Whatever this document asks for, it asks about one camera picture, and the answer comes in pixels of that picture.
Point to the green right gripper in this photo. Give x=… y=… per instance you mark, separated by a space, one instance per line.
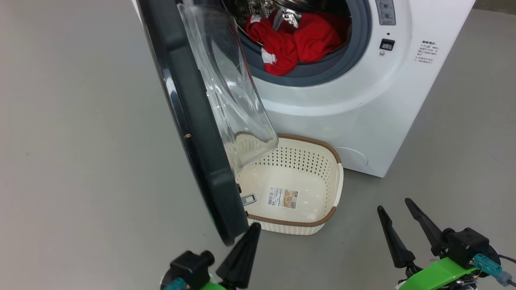
x=439 y=276

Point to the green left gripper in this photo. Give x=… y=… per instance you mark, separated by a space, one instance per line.
x=211 y=286

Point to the washing machine door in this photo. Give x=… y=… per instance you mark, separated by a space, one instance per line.
x=193 y=121

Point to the red garment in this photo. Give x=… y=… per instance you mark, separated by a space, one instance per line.
x=314 y=40

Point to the product label sticker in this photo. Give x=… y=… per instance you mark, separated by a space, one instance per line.
x=282 y=198

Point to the cream basket with brown rim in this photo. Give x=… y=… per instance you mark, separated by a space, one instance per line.
x=310 y=181

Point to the white front-load washing machine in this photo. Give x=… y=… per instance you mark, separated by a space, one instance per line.
x=363 y=100

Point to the printed instruction label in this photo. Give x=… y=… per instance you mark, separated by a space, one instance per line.
x=427 y=52

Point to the round drain filter cover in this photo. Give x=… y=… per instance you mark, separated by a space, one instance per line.
x=352 y=158

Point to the grey sticker beside drum opening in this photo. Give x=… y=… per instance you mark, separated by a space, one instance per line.
x=385 y=12

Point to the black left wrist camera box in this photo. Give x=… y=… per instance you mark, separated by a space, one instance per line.
x=191 y=266

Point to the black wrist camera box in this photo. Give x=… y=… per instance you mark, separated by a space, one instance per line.
x=467 y=245
x=191 y=266

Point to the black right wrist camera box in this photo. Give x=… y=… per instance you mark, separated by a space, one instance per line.
x=467 y=245

